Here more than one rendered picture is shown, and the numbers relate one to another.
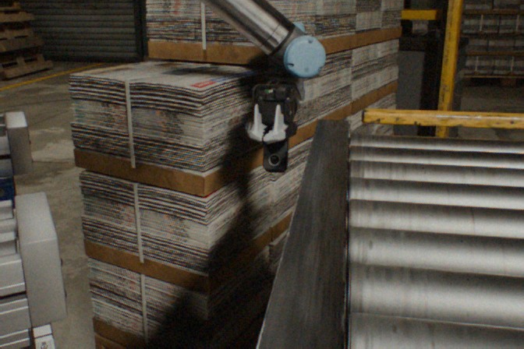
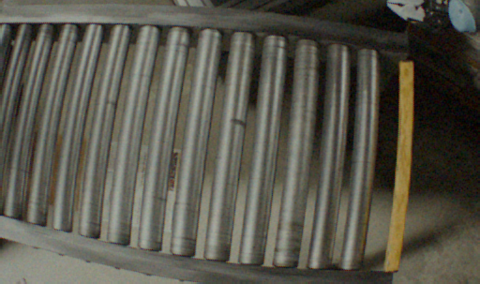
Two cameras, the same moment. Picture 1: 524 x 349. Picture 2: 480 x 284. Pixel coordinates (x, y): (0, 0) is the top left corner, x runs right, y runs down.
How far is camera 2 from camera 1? 1.11 m
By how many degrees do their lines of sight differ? 75
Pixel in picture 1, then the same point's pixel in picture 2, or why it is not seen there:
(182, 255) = not seen: hidden behind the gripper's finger
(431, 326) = (143, 46)
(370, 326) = (145, 31)
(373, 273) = (174, 34)
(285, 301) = (158, 8)
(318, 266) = (178, 17)
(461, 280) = (169, 61)
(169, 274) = not seen: hidden behind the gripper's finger
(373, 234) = (205, 37)
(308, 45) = (457, 11)
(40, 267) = not seen: outside the picture
